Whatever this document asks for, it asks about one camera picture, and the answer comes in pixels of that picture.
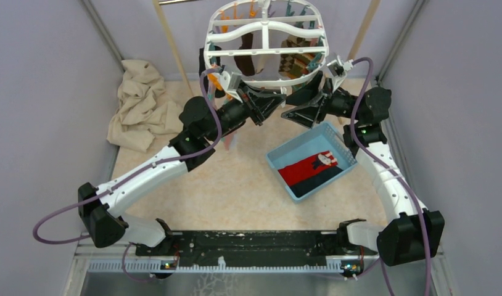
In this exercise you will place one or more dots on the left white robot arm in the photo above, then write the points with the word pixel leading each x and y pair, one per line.
pixel 102 208

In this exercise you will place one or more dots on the light blue plastic basket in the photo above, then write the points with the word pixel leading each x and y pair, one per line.
pixel 320 138

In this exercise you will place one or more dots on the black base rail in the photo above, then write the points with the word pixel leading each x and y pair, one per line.
pixel 264 250

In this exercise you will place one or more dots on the beige crumpled cloth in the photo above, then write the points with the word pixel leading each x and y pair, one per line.
pixel 143 111

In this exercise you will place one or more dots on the orange hanger clip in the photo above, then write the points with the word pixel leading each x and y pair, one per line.
pixel 214 78

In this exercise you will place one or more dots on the pink patterned sock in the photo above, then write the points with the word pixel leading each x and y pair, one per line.
pixel 230 141

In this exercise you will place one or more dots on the white round clip hanger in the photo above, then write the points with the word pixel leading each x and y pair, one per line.
pixel 271 22

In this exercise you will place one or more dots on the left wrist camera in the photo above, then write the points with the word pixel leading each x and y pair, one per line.
pixel 230 83

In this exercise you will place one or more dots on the red sock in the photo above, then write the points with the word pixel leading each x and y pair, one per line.
pixel 307 167

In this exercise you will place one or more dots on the dark navy sock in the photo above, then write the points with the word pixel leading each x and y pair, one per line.
pixel 310 184

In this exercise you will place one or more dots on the green striped sock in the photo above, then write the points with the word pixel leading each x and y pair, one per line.
pixel 303 64

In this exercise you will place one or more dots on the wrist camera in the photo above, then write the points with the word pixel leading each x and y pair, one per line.
pixel 230 83
pixel 338 70

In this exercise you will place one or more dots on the dark brown sock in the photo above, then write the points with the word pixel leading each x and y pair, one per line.
pixel 245 62

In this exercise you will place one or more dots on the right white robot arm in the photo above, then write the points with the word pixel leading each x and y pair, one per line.
pixel 413 232

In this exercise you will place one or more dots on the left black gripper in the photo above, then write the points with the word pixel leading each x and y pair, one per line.
pixel 262 105

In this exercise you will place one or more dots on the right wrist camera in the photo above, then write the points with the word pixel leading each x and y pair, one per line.
pixel 338 70

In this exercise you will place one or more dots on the argyle patterned sock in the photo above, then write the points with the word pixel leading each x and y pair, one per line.
pixel 286 59

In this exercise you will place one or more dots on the white hanger clip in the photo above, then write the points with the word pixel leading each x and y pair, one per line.
pixel 283 90

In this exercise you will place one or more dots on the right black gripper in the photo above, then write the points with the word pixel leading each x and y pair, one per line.
pixel 306 115

